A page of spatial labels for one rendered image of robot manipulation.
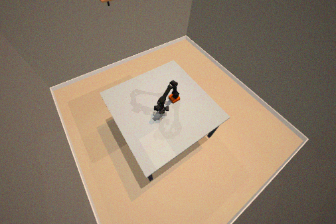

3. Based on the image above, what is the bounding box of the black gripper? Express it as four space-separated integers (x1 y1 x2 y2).
161 106 169 111

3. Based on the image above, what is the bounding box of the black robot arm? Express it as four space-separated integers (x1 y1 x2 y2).
155 80 179 114

